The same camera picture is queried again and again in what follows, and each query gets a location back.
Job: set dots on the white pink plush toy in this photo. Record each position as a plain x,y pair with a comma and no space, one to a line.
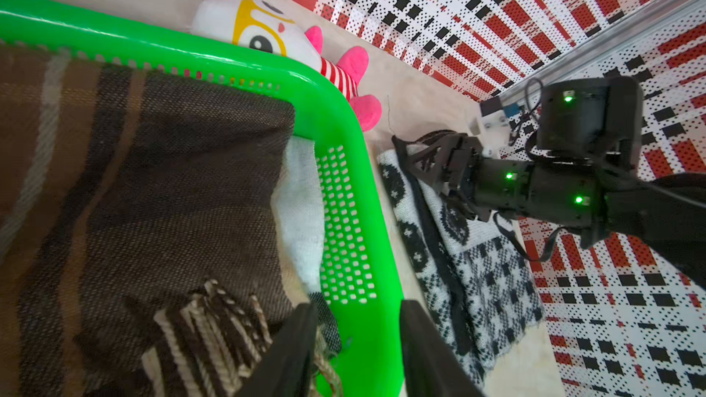
257,25

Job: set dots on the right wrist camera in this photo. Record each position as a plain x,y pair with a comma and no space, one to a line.
493,127

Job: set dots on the green plastic basket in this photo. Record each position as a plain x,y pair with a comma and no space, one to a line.
359,278

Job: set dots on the black white patterned scarf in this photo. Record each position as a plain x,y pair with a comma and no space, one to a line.
477,287

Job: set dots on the brown plaid fringed scarf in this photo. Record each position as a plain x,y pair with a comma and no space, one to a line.
140,251

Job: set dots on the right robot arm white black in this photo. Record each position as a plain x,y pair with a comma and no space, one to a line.
580,174

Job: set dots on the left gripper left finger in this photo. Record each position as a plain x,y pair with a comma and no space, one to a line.
287,367

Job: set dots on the grey black white checked scarf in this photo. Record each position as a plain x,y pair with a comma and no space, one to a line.
299,214

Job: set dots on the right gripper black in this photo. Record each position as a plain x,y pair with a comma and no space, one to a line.
454,164

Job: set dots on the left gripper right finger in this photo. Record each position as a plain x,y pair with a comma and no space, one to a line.
430,367

